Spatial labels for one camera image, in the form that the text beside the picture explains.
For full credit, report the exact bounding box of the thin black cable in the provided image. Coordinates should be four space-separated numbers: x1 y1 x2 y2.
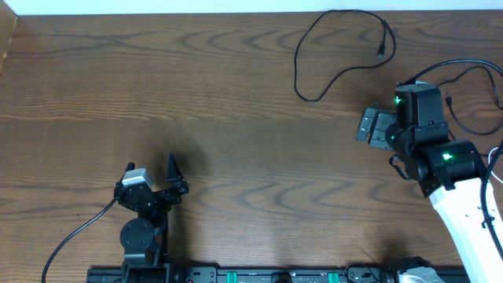
293 9 397 104
435 64 503 138

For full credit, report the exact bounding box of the black and white cable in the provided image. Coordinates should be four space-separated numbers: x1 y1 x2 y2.
486 147 503 185

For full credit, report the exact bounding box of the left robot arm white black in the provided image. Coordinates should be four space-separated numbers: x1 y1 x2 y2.
114 153 189 283

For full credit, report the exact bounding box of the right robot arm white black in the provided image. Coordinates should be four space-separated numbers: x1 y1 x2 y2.
356 83 502 282

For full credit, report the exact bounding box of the right camera black cable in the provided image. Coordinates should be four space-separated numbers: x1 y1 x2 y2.
396 58 503 260

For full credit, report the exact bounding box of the camera black cable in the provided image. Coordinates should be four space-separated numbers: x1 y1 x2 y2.
396 58 503 260
41 198 119 283

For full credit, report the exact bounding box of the left camera black cable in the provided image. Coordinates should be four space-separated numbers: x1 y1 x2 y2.
41 198 119 283

